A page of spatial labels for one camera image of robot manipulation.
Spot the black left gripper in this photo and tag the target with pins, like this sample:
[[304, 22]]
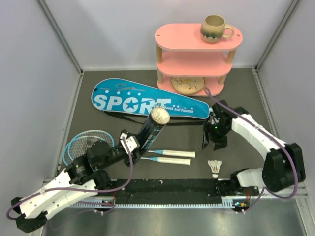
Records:
[[133, 159]]

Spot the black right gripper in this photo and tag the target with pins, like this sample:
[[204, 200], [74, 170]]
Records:
[[207, 128]]

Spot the white feather shuttlecock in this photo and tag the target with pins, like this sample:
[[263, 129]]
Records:
[[215, 166], [160, 115]]

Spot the black shuttlecock tube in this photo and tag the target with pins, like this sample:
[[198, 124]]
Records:
[[148, 133]]

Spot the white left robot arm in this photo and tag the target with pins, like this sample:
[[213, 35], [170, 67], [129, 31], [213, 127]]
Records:
[[84, 177]]

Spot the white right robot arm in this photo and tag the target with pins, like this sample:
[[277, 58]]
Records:
[[283, 163]]

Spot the blue badminton racket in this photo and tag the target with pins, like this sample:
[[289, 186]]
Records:
[[177, 154], [167, 160]]

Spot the round painted beige coaster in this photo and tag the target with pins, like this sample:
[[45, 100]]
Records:
[[187, 85]]

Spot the blue sport racket bag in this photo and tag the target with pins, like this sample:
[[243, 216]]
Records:
[[128, 97]]

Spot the pink three-tier shelf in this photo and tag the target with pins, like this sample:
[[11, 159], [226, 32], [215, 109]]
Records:
[[181, 52]]

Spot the beige ceramic mug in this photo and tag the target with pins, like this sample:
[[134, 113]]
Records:
[[214, 28]]

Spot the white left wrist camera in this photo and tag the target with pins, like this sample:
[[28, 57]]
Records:
[[130, 143]]

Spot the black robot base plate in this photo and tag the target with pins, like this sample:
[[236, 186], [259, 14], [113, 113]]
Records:
[[174, 191]]

